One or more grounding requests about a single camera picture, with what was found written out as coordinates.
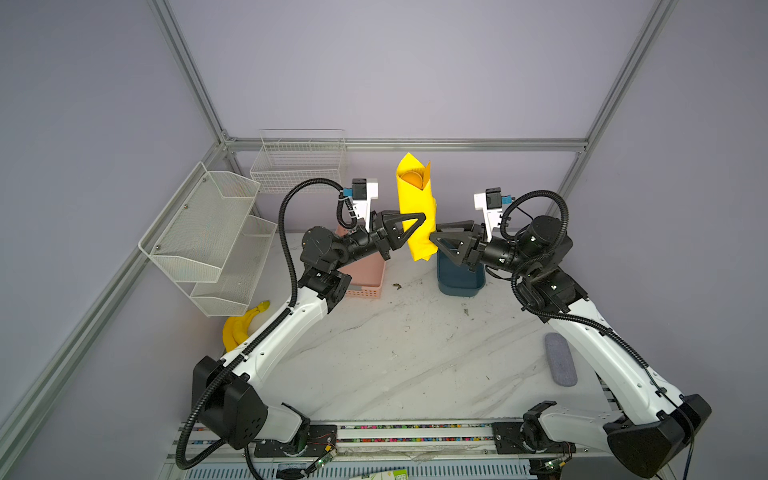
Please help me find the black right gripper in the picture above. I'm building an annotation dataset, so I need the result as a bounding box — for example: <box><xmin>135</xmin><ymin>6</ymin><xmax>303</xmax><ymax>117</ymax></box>
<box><xmin>426</xmin><ymin>219</ymin><xmax>533</xmax><ymax>279</ymax></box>

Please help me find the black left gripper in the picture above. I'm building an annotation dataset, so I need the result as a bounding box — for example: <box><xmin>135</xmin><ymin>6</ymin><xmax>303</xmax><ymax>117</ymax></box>
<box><xmin>332</xmin><ymin>211</ymin><xmax>424</xmax><ymax>272</ymax></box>

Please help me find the yellow paper napkin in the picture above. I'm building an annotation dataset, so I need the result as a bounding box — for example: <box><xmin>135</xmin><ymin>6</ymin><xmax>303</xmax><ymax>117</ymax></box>
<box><xmin>396</xmin><ymin>153</ymin><xmax>438</xmax><ymax>261</ymax></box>

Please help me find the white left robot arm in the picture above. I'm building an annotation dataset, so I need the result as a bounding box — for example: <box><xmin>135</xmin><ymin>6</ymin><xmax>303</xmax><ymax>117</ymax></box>
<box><xmin>174</xmin><ymin>178</ymin><xmax>437</xmax><ymax>470</ymax></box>

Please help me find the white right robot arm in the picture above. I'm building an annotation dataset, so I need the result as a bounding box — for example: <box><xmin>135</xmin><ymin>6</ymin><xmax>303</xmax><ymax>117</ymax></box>
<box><xmin>429</xmin><ymin>189</ymin><xmax>712</xmax><ymax>479</ymax></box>

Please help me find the teal oval plastic tub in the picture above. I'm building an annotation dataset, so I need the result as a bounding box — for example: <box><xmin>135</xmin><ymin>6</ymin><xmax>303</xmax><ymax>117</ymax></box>
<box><xmin>436</xmin><ymin>251</ymin><xmax>486</xmax><ymax>297</ymax></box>

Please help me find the pink perforated plastic basket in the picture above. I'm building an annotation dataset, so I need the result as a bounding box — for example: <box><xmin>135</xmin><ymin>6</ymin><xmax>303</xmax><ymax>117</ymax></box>
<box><xmin>339</xmin><ymin>252</ymin><xmax>386</xmax><ymax>299</ymax></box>

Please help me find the grey oval case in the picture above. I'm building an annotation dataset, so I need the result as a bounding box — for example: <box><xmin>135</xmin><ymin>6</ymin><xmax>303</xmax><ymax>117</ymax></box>
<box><xmin>544</xmin><ymin>333</ymin><xmax>578</xmax><ymax>387</ymax></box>

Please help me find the white mesh shelf lower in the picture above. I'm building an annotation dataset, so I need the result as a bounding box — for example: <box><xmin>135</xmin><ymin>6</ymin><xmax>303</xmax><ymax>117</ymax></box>
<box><xmin>191</xmin><ymin>215</ymin><xmax>277</xmax><ymax>317</ymax></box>

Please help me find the white mesh shelf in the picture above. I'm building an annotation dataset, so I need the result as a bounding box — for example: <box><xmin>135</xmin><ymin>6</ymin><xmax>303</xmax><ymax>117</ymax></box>
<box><xmin>138</xmin><ymin>163</ymin><xmax>260</xmax><ymax>283</ymax></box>
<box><xmin>191</xmin><ymin>215</ymin><xmax>277</xmax><ymax>317</ymax></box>

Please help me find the yellow banana toy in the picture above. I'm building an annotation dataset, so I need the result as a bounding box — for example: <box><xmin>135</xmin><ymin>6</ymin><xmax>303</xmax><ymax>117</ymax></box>
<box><xmin>222</xmin><ymin>301</ymin><xmax>271</xmax><ymax>352</ymax></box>

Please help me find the white mesh shelf upper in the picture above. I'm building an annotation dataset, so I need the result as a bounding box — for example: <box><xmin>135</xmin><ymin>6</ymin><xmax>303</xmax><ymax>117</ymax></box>
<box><xmin>138</xmin><ymin>163</ymin><xmax>260</xmax><ymax>283</ymax></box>

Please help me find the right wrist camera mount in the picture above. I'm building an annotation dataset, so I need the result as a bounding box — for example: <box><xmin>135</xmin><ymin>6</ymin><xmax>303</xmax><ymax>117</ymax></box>
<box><xmin>473</xmin><ymin>187</ymin><xmax>514</xmax><ymax>242</ymax></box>

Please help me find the white wire wall basket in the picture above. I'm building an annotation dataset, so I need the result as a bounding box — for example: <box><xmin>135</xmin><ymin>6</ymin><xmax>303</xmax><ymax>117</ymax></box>
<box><xmin>250</xmin><ymin>129</ymin><xmax>348</xmax><ymax>194</ymax></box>

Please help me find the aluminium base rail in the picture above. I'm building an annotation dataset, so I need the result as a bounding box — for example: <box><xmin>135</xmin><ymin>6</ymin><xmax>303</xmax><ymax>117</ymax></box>
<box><xmin>167</xmin><ymin>415</ymin><xmax>661</xmax><ymax>463</ymax></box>

